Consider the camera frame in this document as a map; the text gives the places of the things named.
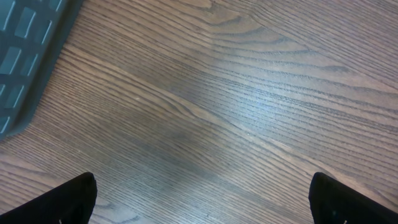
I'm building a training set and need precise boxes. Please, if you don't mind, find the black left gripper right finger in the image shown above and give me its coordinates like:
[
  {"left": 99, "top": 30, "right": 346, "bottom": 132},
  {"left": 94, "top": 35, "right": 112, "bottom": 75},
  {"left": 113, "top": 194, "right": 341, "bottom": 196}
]
[{"left": 308, "top": 172, "right": 397, "bottom": 224}]

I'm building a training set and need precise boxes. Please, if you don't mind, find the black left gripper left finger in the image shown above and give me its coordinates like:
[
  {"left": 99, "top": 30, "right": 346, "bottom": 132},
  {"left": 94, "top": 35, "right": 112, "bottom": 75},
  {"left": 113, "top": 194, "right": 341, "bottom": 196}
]
[{"left": 1, "top": 172, "right": 98, "bottom": 224}]

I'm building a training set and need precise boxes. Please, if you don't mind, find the grey plastic shopping basket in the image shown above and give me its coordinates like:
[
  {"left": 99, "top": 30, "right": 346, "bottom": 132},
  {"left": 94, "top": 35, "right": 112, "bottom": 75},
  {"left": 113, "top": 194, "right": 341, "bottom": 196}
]
[{"left": 1, "top": 0, "right": 83, "bottom": 139}]

